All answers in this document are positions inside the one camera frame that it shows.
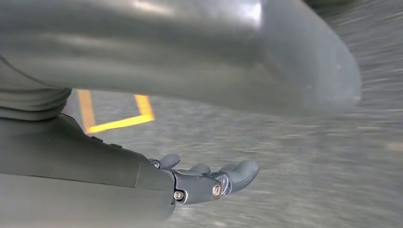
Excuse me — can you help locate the yellow floor tape square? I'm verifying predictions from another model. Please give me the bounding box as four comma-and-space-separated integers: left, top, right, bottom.
76, 89, 155, 135

